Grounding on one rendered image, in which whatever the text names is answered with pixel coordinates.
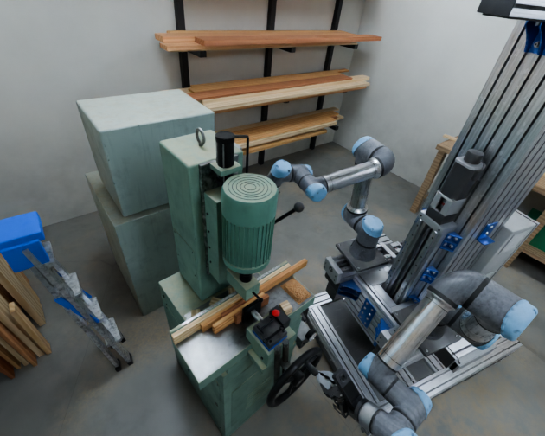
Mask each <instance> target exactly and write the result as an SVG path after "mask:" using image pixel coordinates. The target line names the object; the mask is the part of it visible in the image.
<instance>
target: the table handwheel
mask: <svg viewBox="0 0 545 436"><path fill-rule="evenodd" d="M322 354H323V351H322V349H321V348H319V347H313V348H311V349H308V350H307V351H306V352H305V353H304V354H302V355H301V356H300V357H299V358H297V359H296V360H295V361H294V362H293V363H292V364H290V362H289V361H288V362H283V360H282V358H280V366H281V367H282V369H283V370H284V371H285V372H284V373H283V374H282V375H281V376H280V378H279V379H278V380H277V381H276V382H275V383H274V385H273V386H272V389H271V390H270V392H269V394H268V396H267V398H266V404H267V405H268V406H269V407H276V406H278V405H280V404H281V403H283V402H284V401H285V400H287V399H288V398H289V397H290V396H291V395H292V394H293V393H294V392H295V391H296V390H297V389H298V388H299V387H300V386H301V385H302V384H303V383H304V382H305V381H306V379H307V378H308V377H309V376H310V374H311V372H310V371H309V370H308V368H306V366H305V365H303V364H304V363H305V362H307V361H308V362H310V363H311V364H312V365H313V366H314V367H316V366H317V365H318V363H319V361H320V359H321V357H322ZM302 365H303V366H302ZM301 366H302V367H301ZM300 367H301V368H300ZM289 382H290V385H289V387H288V389H287V390H286V391H285V392H284V393H282V394H281V395H279V396H278V397H276V396H277V394H278V393H279V391H280V389H282V387H283V386H284V385H286V384H287V383H289Z"/></svg>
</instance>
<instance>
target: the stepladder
mask: <svg viewBox="0 0 545 436"><path fill-rule="evenodd" d="M41 240H45V236H44V232H43V228H42V222H41V218H40V216H39V215H38V213H37V212H36V211H34V212H30V213H27V214H23V215H17V216H13V217H10V218H6V219H2V220H0V253H1V255H2V256H3V257H4V258H5V260H6V261H7V263H8V264H9V265H10V267H11V269H12V270H13V272H14V273H18V272H20V271H23V270H26V269H30V270H31V272H32V273H33V274H34V275H35V276H36V277H37V278H38V279H39V280H40V281H41V282H42V283H43V285H44V286H45V287H46V288H47V289H48V290H49V292H50V293H51V294H52V295H53V296H54V297H55V299H54V301H55V302H56V303H58V304H60V305H61V306H62V307H63V308H64V309H65V310H66V311H67V313H68V314H69V315H70V316H71V317H72V318H73V320H74V321H75V322H76V323H77V324H78V325H79V326H80V327H81V328H82V329H83V330H84V331H85V333H86V334H87V335H88V336H89V337H90V338H91V340H92V341H93V342H94V343H95V344H96V345H97V347H98V348H99V349H100V350H101V351H102V352H103V354H104V355H105V356H106V357H107V358H108V359H109V361H110V362H111V363H112V364H113V365H114V366H115V370H116V371H117V372H119V371H120V370H121V362H120V360H119V359H116V358H115V356H114V355H113V354H112V352H111V351H110V350H109V349H108V347H110V348H114V349H115V350H116V351H117V352H118V353H119V354H120V355H121V356H122V357H123V358H124V359H125V360H126V361H127V364H128V365H129V366H130V365H132V364H133V360H132V356H131V353H130V352H129V353H128V351H127V350H126V349H125V348H124V347H123V346H122V345H121V344H120V342H121V343H123V342H124V341H126V340H125V337H124V335H123V334H122V332H121V331H119V330H118V327H117V325H116V323H115V320H114V318H113V317H111V318H109V319H108V318H107V316H106V315H105V314H104V313H103V312H102V311H101V309H100V306H99V301H98V299H97V298H96V297H95V298H91V297H92V296H91V295H90V294H88V293H87V292H85V291H84V290H83V289H82V288H81V287H80V282H79V280H78V277H77V274H76V272H73V273H70V274H69V273H68V272H67V271H66V269H65V268H64V267H63V266H62V265H61V264H60V262H59V261H58V260H57V259H56V258H55V257H54V253H53V249H52V246H51V243H50V241H46V242H43V243H42V242H41ZM52 266H53V267H54V268H55V269H56V270H57V271H58V272H57V271H56V270H54V268H53V267H52ZM80 298H83V299H84V300H85V302H83V301H82V300H81V299H80ZM83 318H85V319H86V321H85V320H84V319H83ZM90 327H94V329H95V330H96V331H98V332H99V334H100V335H101V336H102V337H104V339H105V341H106V346H107V347H106V346H105V345H104V344H103V342H102V341H101V340H100V339H99V337H98V336H97V335H96V334H95V333H94V331H93V330H92V329H91V328H90Z"/></svg>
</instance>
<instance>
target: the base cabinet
mask: <svg viewBox="0 0 545 436"><path fill-rule="evenodd" d="M161 295H162V294H161ZM162 299H163V306H164V309H165V313H166V317H167V320H168V324H169V327H170V330H172V329H174V328H175V327H177V326H178V325H179V324H181V323H180V321H179V320H178V318H177V317H176V315H175V313H174V312H173V310H172V309H171V308H170V306H169V305H168V303H167V302H166V300H165V299H164V297H163V295H162ZM175 352H176V350H175ZM176 359H177V360H178V362H179V363H180V365H181V367H182V368H183V371H184V372H185V374H186V376H187V377H188V378H189V380H190V382H191V384H192V385H193V387H194V389H195V390H196V392H197V393H198V395H199V397H200V398H201V400H202V402H203V404H204V406H205V407H206V408H207V410H208V412H209V414H210V415H211V417H212V419H213V420H214V422H215V424H216V425H217V427H218V428H219V430H220V432H221V434H222V436H230V435H231V434H232V433H233V432H234V431H236V430H237V429H238V428H239V427H240V426H241V425H242V424H243V423H244V422H245V421H247V420H248V419H249V418H250V417H251V416H252V415H253V414H254V413H255V412H257V411H258V410H259V409H260V408H261V407H262V406H263V405H264V404H265V403H266V398H267V396H268V394H269V392H270V390H271V389H272V387H273V384H274V364H273V365H272V367H270V368H269V369H268V370H267V371H266V372H264V373H263V374H261V372H260V371H259V369H258V368H257V367H256V366H255V364H254V363H253V364H252V365H251V366H249V367H248V368H247V369H245V370H244V371H243V372H242V373H240V374H239V375H238V376H236V377H235V378H234V379H233V380H232V381H231V382H230V383H228V384H227V385H226V386H224V387H223V386H222V385H221V383H220V381H219V380H218V378H215V379H214V380H213V381H212V382H211V383H209V384H208V385H207V386H206V387H204V388H203V389H202V390H200V389H199V388H198V387H197V386H196V383H195V382H194V380H193V378H192V377H191V375H190V373H189V371H188V370H187V369H186V367H185V366H184V364H183V362H182V360H181V358H180V357H179V355H178V354H177V352H176Z"/></svg>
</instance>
